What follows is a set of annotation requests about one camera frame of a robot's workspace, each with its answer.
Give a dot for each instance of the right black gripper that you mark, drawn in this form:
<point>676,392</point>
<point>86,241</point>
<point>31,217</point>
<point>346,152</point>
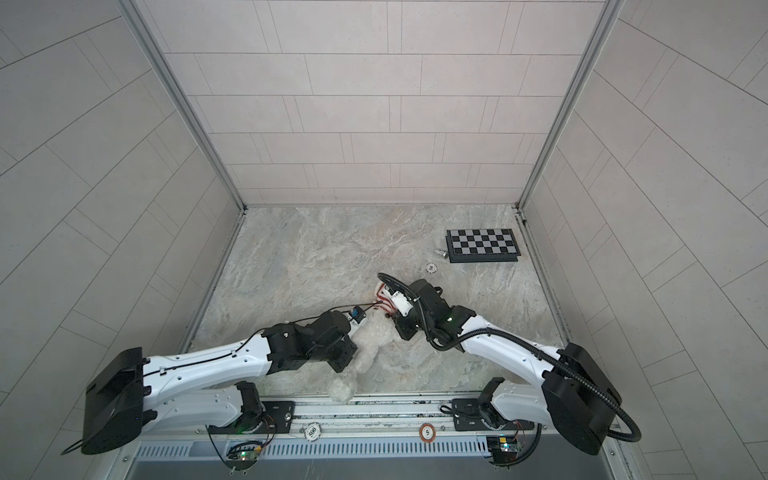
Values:
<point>401,327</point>

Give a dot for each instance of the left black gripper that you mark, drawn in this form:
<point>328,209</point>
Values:
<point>349,352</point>

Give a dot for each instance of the red white striped sweater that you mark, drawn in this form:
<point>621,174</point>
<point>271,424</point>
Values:
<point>384,300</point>

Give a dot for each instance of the white teddy bear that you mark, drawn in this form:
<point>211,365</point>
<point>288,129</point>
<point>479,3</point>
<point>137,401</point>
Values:
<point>366,373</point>

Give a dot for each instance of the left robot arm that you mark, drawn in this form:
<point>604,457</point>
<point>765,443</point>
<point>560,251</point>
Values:
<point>130,392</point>

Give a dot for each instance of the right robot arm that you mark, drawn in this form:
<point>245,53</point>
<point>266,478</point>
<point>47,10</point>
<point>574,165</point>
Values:
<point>573,394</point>

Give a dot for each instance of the black white chessboard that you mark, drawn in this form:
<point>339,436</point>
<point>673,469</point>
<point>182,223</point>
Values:
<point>495,245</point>

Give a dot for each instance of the left circuit board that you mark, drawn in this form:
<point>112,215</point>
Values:
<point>243,456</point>

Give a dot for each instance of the circuit board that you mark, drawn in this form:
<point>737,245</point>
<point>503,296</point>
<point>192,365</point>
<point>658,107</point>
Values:
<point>243,456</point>
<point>504,451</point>

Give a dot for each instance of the right circuit board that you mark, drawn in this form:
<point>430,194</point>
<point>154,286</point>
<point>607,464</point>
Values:
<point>504,451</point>

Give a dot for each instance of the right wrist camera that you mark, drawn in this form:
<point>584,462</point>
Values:
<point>402,302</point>

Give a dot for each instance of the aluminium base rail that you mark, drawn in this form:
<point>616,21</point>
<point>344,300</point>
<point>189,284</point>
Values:
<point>365,413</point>

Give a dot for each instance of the white poker chip on rail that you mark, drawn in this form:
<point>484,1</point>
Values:
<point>312,432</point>

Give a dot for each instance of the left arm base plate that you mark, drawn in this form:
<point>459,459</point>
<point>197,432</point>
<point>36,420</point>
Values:
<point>276,418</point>

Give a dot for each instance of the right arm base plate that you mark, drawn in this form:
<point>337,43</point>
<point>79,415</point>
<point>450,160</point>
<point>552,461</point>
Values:
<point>471,415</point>

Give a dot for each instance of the red poker chip on rail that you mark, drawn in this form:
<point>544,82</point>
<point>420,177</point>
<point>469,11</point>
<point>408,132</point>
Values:
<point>427,433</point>

